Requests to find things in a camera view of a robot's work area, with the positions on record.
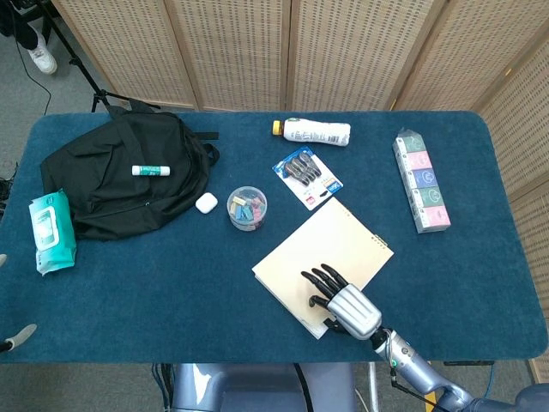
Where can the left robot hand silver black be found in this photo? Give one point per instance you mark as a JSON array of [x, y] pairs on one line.
[[21, 335]]

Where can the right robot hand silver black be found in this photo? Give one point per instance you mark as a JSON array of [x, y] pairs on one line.
[[354, 307]]

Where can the spiral notebook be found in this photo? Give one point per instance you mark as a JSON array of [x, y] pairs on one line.
[[326, 244]]

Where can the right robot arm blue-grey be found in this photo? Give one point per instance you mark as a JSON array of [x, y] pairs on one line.
[[422, 373]]

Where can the metal table leg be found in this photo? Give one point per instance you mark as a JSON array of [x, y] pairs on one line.
[[374, 386]]

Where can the green wet wipes pack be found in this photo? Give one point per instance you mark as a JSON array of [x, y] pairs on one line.
[[53, 232]]

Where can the blister card of pens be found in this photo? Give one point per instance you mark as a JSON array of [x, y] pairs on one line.
[[315, 189]]

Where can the blue-grey robot torso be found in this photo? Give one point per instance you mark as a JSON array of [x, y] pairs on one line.
[[257, 388]]

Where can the blue table cover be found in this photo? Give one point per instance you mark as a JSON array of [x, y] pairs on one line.
[[150, 292]]

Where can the multipack of pocket tissues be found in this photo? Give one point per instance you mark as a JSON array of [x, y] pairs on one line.
[[422, 184]]

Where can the clear jar of binder clips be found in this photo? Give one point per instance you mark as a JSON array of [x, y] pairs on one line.
[[246, 208]]

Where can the black backpack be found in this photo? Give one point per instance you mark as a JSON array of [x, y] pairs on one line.
[[111, 201]]

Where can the white bottle yellow cap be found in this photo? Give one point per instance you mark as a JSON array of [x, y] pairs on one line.
[[315, 132]]

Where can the white earbuds case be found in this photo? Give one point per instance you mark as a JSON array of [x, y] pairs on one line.
[[206, 203]]

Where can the white green glue stick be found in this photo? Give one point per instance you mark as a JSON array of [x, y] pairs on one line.
[[150, 171]]

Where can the black tripod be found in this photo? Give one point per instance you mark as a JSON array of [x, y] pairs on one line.
[[81, 70]]

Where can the white sneaker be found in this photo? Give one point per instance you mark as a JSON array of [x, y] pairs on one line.
[[43, 58]]

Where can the wicker folding screen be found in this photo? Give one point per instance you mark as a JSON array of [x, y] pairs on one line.
[[240, 51]]

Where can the black trouser leg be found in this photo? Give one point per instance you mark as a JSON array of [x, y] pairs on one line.
[[17, 21]]

